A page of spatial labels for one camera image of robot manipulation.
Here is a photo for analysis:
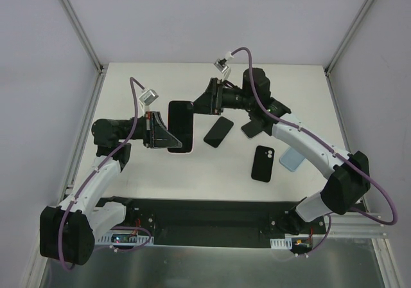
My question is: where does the pink phone case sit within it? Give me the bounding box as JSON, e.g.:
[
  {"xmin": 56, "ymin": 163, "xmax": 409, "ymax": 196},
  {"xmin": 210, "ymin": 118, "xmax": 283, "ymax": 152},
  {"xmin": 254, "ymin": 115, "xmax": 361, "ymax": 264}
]
[{"xmin": 168, "ymin": 100, "xmax": 194, "ymax": 154}]

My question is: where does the black phone case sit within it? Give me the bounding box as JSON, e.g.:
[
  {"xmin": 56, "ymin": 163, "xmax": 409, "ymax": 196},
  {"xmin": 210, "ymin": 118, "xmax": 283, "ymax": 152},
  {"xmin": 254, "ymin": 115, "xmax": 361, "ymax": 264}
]
[{"xmin": 251, "ymin": 145, "xmax": 275, "ymax": 183}]

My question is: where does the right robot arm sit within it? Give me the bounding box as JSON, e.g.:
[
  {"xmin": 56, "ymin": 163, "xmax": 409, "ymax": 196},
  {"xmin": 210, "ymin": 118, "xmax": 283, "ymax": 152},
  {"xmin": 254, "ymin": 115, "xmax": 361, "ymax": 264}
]
[{"xmin": 193, "ymin": 67, "xmax": 371, "ymax": 235}]

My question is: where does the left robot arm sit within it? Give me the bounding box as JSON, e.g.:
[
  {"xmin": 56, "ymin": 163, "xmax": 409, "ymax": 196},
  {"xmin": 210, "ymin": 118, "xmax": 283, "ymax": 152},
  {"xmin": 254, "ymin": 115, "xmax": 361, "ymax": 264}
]
[{"xmin": 39, "ymin": 111, "xmax": 182, "ymax": 266}]

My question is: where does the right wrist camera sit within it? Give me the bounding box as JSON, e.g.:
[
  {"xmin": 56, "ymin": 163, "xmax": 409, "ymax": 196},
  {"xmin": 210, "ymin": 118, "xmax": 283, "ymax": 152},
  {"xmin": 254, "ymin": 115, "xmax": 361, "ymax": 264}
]
[{"xmin": 214, "ymin": 58, "xmax": 231, "ymax": 80}]

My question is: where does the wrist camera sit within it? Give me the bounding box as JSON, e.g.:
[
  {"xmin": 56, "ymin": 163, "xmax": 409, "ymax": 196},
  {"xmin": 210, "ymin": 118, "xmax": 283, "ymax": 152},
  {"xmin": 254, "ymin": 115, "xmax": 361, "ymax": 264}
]
[
  {"xmin": 214, "ymin": 58, "xmax": 231, "ymax": 80},
  {"xmin": 139, "ymin": 89, "xmax": 159, "ymax": 106}
]

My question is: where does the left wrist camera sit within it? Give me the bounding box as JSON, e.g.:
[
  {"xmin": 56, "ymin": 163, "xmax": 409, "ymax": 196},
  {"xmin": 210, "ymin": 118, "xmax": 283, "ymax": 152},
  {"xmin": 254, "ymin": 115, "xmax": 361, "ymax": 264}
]
[{"xmin": 139, "ymin": 89, "xmax": 159, "ymax": 106}]

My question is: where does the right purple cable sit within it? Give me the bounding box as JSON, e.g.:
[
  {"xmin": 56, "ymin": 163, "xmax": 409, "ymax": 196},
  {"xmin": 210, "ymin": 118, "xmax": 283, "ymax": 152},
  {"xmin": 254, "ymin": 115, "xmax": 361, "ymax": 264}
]
[{"xmin": 226, "ymin": 47, "xmax": 399, "ymax": 263}]

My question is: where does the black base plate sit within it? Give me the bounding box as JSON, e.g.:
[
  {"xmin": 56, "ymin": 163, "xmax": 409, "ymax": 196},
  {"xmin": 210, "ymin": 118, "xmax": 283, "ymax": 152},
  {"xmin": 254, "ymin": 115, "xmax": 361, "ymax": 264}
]
[{"xmin": 92, "ymin": 194, "xmax": 333, "ymax": 247}]

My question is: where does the left white cable duct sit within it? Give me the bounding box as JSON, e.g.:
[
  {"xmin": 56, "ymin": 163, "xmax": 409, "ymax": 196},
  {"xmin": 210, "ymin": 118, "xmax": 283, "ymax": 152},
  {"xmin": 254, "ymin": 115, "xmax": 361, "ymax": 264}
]
[{"xmin": 94, "ymin": 233, "xmax": 154, "ymax": 246}]

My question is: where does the white cable duct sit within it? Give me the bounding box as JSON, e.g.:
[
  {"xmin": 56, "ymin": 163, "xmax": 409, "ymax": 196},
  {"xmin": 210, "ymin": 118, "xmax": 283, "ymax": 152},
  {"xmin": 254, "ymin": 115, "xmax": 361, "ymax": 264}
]
[
  {"xmin": 94, "ymin": 233, "xmax": 154, "ymax": 246},
  {"xmin": 270, "ymin": 237, "xmax": 293, "ymax": 250}
]

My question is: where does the right white cable duct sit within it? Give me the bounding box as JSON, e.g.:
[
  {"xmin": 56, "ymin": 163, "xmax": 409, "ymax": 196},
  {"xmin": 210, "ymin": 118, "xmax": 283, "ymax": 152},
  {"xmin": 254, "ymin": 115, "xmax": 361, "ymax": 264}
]
[{"xmin": 270, "ymin": 237, "xmax": 293, "ymax": 250}]

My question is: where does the aluminium frame rail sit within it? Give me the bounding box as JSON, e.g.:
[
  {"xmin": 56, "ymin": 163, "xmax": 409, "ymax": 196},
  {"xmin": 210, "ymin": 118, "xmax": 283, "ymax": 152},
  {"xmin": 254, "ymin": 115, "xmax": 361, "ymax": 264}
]
[{"xmin": 329, "ymin": 212, "xmax": 388, "ymax": 239}]

